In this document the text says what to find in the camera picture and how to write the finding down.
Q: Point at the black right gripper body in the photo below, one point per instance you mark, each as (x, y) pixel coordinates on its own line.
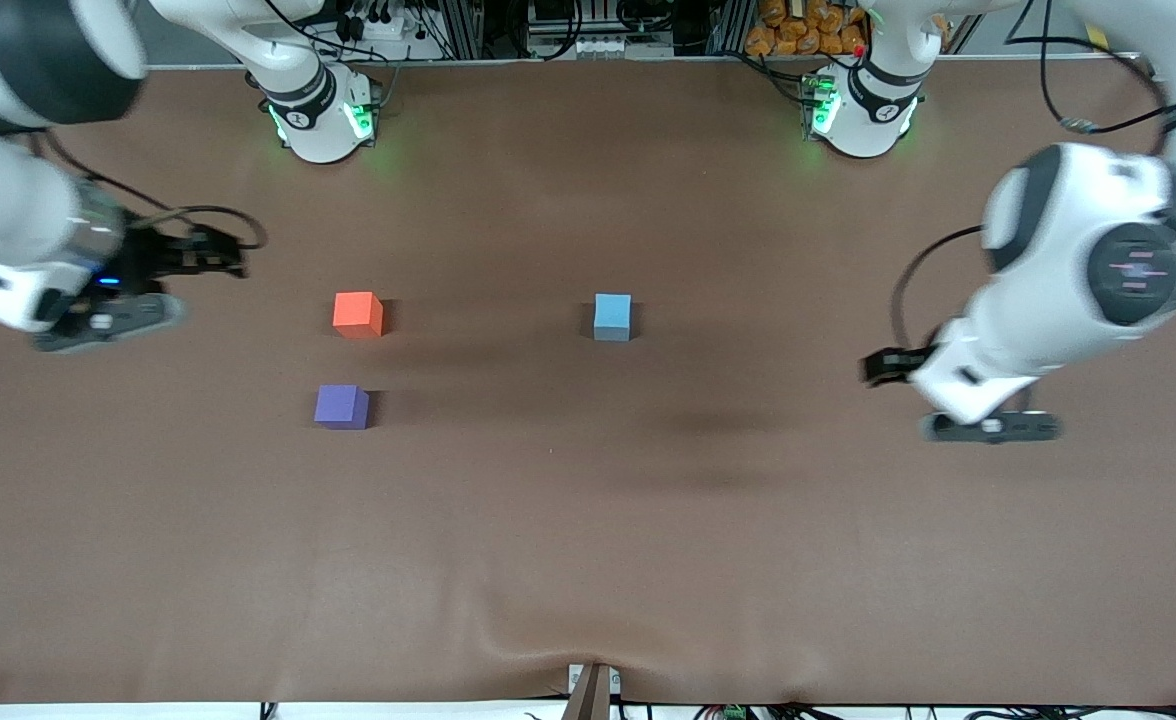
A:
(151, 258)

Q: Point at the light blue foam block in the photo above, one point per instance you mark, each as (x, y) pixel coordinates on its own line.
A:
(612, 312)

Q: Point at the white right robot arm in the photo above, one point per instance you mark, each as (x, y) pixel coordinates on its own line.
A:
(8, 200)

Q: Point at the orange foam block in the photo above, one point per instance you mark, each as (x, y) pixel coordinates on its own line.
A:
(356, 312)

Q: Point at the purple foam block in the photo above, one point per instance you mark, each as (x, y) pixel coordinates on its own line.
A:
(340, 405)

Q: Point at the white terminal block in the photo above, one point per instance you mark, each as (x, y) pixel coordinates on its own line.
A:
(598, 47)

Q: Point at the white power strip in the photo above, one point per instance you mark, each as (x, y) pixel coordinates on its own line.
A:
(373, 25)

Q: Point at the brown table mat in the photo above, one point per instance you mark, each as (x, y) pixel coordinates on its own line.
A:
(588, 520)

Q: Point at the orange snack packets pile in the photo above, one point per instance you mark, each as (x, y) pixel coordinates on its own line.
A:
(798, 25)

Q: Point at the green connector plug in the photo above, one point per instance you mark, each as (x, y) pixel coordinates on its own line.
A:
(733, 713)

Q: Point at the brown table clamp bracket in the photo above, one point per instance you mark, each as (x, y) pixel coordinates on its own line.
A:
(591, 690)

